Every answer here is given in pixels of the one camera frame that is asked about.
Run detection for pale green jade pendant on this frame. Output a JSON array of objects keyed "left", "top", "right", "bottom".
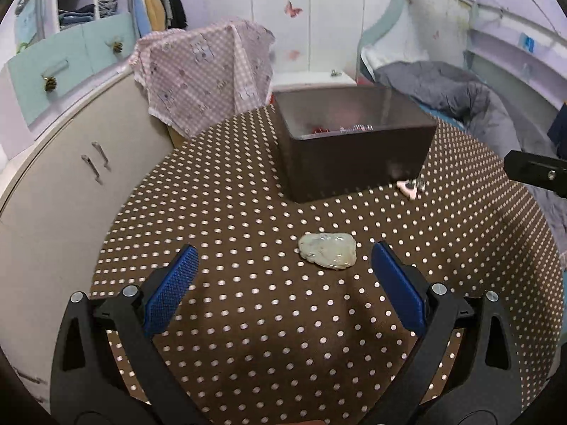
[{"left": 298, "top": 233, "right": 357, "bottom": 270}]

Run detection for pink heart charm keychain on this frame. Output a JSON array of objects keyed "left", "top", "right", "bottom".
[{"left": 396, "top": 178, "right": 426, "bottom": 200}]

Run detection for grey quilt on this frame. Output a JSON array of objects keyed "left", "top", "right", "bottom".
[{"left": 374, "top": 61, "right": 566, "bottom": 268}]

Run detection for brown polka dot tablecloth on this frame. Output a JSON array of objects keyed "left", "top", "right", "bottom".
[{"left": 90, "top": 108, "right": 563, "bottom": 424}]

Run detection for beige cabinet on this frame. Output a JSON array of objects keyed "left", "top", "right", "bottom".
[{"left": 1, "top": 73, "right": 173, "bottom": 408}]

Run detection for grey storage box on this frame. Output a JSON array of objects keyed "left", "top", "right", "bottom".
[{"left": 273, "top": 85, "right": 437, "bottom": 203}]

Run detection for pink gingham bear cloth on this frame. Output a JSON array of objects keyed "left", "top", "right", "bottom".
[{"left": 129, "top": 20, "right": 275, "bottom": 139}]

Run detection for mint green drawer unit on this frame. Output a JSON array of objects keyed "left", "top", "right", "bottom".
[{"left": 8, "top": 13, "right": 135, "bottom": 125}]

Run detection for hanging clothes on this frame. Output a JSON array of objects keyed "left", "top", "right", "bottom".
[{"left": 129, "top": 0, "right": 187, "bottom": 38}]

